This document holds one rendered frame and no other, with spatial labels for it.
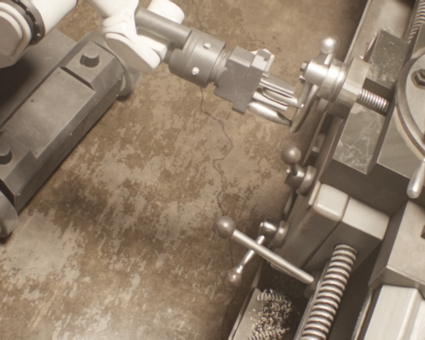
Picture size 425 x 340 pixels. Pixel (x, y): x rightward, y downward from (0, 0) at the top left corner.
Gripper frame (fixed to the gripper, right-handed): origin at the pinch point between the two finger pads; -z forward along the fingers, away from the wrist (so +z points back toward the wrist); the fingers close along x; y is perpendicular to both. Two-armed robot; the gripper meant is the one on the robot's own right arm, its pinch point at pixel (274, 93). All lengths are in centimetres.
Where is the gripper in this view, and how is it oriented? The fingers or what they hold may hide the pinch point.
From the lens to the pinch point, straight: 142.8
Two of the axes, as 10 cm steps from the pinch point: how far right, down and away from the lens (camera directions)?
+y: -2.6, 5.3, -8.1
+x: -3.3, 7.4, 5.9
